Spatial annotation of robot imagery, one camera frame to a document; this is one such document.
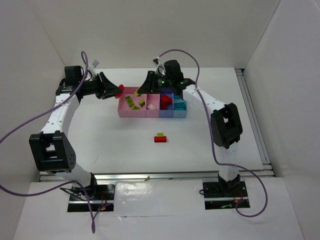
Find red arch lego piece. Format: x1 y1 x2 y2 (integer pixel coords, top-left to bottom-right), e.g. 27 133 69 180
115 84 125 99

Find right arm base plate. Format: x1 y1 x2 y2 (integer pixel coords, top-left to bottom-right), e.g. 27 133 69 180
199 177 251 210

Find light blue bin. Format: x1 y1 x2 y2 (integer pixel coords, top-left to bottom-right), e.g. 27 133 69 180
173 94 187 118

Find red sloped lego piece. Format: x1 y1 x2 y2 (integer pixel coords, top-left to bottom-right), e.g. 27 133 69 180
160 94 173 110

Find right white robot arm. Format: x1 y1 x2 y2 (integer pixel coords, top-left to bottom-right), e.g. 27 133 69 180
137 58 243 193

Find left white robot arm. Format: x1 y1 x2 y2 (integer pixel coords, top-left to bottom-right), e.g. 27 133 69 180
29 65 124 196

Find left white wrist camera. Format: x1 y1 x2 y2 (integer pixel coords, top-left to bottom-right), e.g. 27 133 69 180
88 59 100 75

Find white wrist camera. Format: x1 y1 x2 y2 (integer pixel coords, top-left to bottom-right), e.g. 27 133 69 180
152 57 164 68
88 59 100 75

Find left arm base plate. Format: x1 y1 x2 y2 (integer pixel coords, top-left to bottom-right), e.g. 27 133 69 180
61 183 116 213

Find teal rounded lego block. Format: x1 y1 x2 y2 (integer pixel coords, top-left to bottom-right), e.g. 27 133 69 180
173 98 187 111

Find lime green curved lego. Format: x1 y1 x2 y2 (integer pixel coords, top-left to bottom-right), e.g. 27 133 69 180
134 91 142 97

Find small pink bin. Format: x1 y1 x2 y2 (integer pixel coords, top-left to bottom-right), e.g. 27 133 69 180
145 94 160 118

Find white lego brick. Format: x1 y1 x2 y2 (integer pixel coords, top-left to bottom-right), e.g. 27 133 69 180
147 104 156 110

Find dark blue bin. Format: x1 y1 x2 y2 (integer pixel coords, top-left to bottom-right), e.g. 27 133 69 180
159 93 174 118

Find red green lego assembly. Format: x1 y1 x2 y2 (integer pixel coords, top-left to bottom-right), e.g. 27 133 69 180
154 132 167 143

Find lime green lego brick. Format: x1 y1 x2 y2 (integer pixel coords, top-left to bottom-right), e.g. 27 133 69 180
138 99 146 108

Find large pink bin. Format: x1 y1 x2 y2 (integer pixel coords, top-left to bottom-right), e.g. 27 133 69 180
117 86 147 118

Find aluminium rail front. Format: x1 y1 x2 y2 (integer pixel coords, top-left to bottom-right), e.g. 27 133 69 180
38 170 226 181

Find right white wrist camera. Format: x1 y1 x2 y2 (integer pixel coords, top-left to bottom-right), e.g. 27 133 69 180
152 57 164 68

